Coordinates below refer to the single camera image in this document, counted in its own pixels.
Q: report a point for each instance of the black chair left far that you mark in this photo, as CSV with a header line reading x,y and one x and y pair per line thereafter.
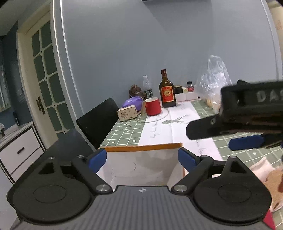
x,y
98,122

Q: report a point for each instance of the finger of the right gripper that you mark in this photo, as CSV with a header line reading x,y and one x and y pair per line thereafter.
x,y
243,143
204,128

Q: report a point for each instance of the clear plastic water bottle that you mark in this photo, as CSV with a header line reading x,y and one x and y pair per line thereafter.
x,y
147,88

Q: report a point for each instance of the white drawer cabinet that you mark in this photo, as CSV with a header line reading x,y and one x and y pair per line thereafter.
x,y
20,148

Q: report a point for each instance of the green checked tablecloth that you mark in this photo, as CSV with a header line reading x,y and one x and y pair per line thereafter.
x,y
125,134

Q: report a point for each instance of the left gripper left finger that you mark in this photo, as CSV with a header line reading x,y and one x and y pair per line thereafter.
x,y
86,168

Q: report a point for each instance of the dark jar cream lid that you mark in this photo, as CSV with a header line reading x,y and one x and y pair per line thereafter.
x,y
180,89

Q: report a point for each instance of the red mug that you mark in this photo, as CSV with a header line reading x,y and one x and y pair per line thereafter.
x,y
152,106

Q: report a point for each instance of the white glass-panel door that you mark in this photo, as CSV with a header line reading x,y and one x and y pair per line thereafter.
x,y
40,79

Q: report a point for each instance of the brown figurine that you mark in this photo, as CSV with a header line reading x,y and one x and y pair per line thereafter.
x,y
135,91

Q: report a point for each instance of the wooden speaker box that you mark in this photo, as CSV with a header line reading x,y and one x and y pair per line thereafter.
x,y
127,113

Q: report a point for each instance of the white box by wall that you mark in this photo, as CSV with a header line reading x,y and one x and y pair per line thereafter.
x,y
189,96

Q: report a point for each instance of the small dark jar red label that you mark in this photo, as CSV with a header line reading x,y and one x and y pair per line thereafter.
x,y
190,87

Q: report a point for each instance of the brown and white plush toast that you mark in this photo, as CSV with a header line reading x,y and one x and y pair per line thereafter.
x,y
272,179

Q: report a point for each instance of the brown liquor bottle red label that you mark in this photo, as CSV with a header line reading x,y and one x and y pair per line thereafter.
x,y
167,91

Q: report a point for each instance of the white paper table runner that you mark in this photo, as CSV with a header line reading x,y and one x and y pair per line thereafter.
x,y
170,127

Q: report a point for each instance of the clear plastic bag with food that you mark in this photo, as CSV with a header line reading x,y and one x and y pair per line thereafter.
x,y
208,86

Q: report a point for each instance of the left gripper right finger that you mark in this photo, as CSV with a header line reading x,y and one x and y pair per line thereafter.
x,y
198,169

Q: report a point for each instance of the purple pouch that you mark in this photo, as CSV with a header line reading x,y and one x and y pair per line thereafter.
x,y
136,101

